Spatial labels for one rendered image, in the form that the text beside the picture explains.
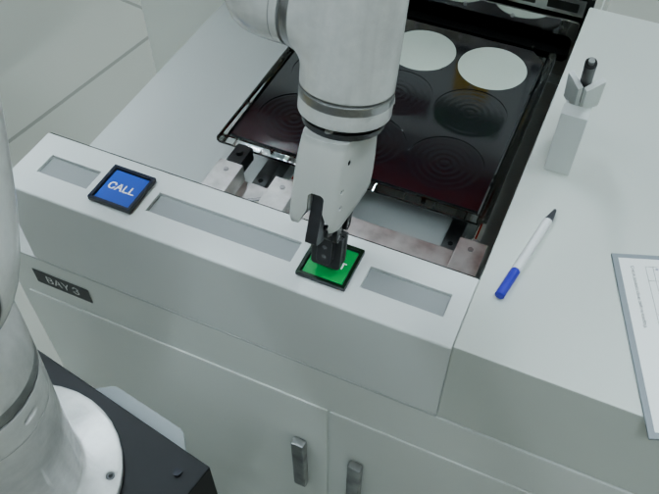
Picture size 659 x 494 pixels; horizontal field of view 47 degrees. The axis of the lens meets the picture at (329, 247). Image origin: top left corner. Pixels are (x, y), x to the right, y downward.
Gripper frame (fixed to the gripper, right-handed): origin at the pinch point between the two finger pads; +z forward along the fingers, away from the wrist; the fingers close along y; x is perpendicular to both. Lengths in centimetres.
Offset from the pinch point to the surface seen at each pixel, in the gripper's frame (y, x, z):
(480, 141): -32.7, 7.8, 2.5
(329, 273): 0.7, 0.5, 3.0
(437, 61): -46.5, -3.0, -0.4
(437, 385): 2.1, 14.4, 11.5
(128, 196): -0.1, -24.6, 2.8
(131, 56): -141, -129, 71
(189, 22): -62, -55, 12
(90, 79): -125, -134, 75
